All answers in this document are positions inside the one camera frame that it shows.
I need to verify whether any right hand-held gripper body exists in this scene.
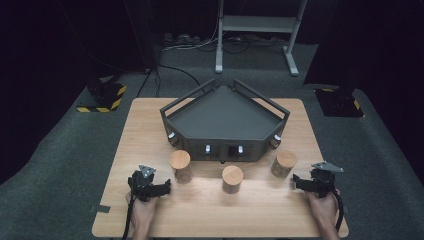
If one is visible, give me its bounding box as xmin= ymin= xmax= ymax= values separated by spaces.
xmin=309 ymin=161 xmax=344 ymax=198

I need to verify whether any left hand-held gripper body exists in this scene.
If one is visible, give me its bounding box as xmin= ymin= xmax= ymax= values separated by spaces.
xmin=128 ymin=164 xmax=158 ymax=203

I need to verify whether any glass jar with wooden lid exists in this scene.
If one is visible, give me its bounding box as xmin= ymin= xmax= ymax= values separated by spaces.
xmin=270 ymin=149 xmax=298 ymax=179
xmin=221 ymin=165 xmax=244 ymax=195

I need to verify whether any glass jar with brown nuts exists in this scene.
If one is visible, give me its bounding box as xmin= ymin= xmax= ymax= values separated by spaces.
xmin=168 ymin=149 xmax=193 ymax=184

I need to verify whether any dark grey corner rack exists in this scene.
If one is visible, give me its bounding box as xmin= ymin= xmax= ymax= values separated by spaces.
xmin=159 ymin=78 xmax=291 ymax=163

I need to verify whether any person's left hand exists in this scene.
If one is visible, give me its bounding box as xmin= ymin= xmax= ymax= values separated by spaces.
xmin=125 ymin=194 xmax=158 ymax=229

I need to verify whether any person's right hand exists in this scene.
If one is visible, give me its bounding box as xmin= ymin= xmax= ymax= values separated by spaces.
xmin=305 ymin=190 xmax=339 ymax=226

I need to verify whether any black base with striped tape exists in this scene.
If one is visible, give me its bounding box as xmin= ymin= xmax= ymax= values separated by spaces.
xmin=314 ymin=84 xmax=365 ymax=118
xmin=76 ymin=78 xmax=128 ymax=114

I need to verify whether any black power strip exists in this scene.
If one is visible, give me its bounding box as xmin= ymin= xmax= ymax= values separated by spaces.
xmin=163 ymin=32 xmax=201 ymax=46

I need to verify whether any grey metal stand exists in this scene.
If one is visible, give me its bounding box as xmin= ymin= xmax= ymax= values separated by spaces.
xmin=214 ymin=0 xmax=308 ymax=77

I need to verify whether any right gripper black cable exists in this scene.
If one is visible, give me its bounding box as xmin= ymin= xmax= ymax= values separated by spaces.
xmin=333 ymin=191 xmax=345 ymax=233

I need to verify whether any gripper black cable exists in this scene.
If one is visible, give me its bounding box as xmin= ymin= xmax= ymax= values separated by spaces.
xmin=121 ymin=195 xmax=135 ymax=240
xmin=333 ymin=191 xmax=345 ymax=233

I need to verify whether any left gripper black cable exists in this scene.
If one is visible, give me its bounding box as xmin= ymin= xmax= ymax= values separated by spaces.
xmin=121 ymin=195 xmax=135 ymax=240

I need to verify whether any black floor cable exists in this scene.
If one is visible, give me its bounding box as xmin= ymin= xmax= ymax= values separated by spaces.
xmin=156 ymin=63 xmax=205 ymax=93

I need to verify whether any white floor cable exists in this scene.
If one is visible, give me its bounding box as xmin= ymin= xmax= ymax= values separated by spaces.
xmin=161 ymin=35 xmax=222 ymax=52

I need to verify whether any bundle of black floor cables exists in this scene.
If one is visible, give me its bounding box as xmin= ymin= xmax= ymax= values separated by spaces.
xmin=222 ymin=34 xmax=288 ymax=55

